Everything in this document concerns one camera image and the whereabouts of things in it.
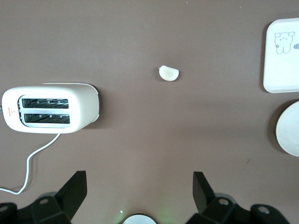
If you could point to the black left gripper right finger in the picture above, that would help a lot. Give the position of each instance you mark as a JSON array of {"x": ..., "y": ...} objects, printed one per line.
[{"x": 202, "y": 196}]

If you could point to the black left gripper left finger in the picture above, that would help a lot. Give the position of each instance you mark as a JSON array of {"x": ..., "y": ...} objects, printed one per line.
[{"x": 72, "y": 198}]

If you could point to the round cream plate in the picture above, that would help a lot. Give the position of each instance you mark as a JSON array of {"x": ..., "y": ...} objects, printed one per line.
[{"x": 289, "y": 130}]

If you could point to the white steamed bun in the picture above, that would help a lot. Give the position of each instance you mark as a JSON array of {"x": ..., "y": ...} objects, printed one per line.
[{"x": 168, "y": 73}]

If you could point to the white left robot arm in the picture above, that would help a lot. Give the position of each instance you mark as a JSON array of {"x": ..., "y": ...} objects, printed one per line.
[{"x": 139, "y": 220}]

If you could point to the brown table cover mat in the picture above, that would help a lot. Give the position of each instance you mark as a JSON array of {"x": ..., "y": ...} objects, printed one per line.
[{"x": 163, "y": 128}]

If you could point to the cream two-slot toaster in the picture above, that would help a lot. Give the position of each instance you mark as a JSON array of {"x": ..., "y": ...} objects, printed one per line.
[{"x": 81, "y": 109}]

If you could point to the cream rabbit print tray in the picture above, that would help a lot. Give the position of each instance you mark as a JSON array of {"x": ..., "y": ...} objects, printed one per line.
[{"x": 282, "y": 70}]

